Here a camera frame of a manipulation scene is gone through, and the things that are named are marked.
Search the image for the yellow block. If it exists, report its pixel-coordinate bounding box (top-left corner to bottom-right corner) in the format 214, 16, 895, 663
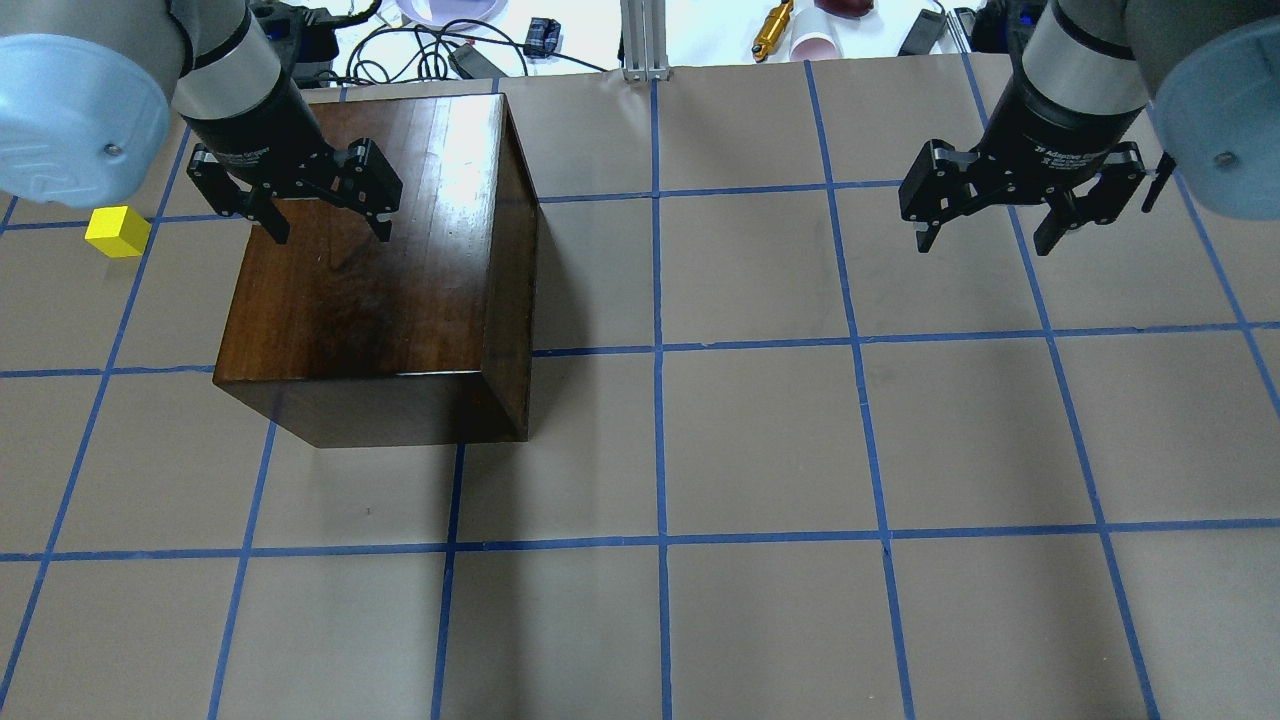
84, 205, 152, 259

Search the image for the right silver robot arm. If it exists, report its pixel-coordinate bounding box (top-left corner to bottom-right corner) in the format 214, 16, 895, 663
899, 1, 1279, 256

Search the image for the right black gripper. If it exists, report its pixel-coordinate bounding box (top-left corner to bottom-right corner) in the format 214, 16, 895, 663
899, 76, 1146, 258

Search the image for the small black blue device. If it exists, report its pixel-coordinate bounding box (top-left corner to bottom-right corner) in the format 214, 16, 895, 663
522, 17, 562, 59

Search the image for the black power adapter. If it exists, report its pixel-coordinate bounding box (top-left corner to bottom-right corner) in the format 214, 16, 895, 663
448, 44, 507, 79

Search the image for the white purple bowl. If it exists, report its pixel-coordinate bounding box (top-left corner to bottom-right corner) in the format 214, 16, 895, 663
396, 0, 507, 28

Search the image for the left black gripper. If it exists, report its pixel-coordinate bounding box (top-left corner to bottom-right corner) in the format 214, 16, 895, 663
186, 78, 403, 245

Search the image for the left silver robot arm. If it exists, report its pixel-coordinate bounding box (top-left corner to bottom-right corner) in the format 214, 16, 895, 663
1, 1, 403, 243

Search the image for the black cable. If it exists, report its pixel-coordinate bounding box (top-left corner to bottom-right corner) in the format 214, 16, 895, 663
346, 20, 611, 86

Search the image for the brass cylinder tool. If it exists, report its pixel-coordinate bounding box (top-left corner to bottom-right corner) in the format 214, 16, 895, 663
750, 0, 794, 64

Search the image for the aluminium extrusion post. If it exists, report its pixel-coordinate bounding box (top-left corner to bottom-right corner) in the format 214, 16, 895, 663
620, 0, 671, 85

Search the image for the dark wooden drawer cabinet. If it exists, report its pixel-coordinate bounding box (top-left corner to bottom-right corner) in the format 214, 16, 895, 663
212, 94, 544, 448

